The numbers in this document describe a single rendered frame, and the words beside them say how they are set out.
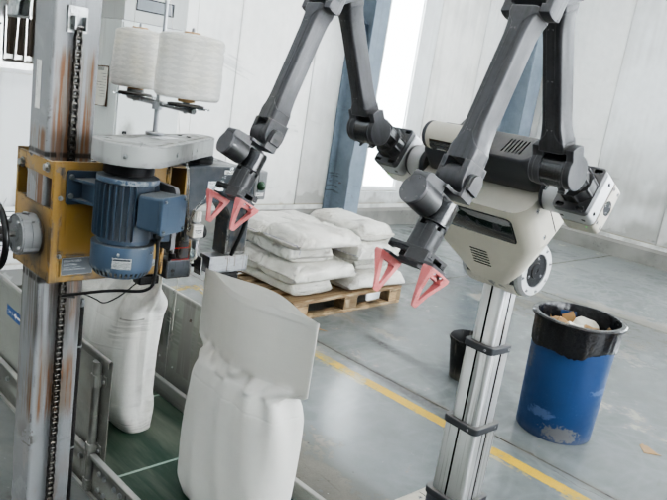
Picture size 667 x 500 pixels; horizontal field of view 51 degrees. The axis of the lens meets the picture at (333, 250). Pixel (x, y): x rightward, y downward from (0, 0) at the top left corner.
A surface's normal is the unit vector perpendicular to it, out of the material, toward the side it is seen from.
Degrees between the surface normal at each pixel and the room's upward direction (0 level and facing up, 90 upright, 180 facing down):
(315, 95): 90
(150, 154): 90
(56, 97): 90
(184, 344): 90
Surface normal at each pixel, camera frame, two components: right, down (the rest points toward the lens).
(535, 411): -0.76, 0.08
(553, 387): -0.59, 0.14
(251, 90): 0.69, 0.26
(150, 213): -0.37, 0.16
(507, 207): -0.37, -0.71
